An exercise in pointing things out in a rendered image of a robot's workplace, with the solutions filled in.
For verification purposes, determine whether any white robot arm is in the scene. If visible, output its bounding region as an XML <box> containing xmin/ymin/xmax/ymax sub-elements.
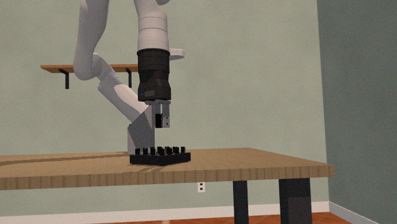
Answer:
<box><xmin>73</xmin><ymin>0</ymin><xmax>169</xmax><ymax>122</ymax></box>

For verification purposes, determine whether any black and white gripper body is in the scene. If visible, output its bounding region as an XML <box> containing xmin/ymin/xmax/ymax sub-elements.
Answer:
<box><xmin>137</xmin><ymin>28</ymin><xmax>185</xmax><ymax>102</ymax></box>

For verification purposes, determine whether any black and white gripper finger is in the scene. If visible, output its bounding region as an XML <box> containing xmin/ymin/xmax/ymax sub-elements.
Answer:
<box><xmin>145</xmin><ymin>100</ymin><xmax>162</xmax><ymax>128</ymax></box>
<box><xmin>155</xmin><ymin>99</ymin><xmax>171</xmax><ymax>128</ymax></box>

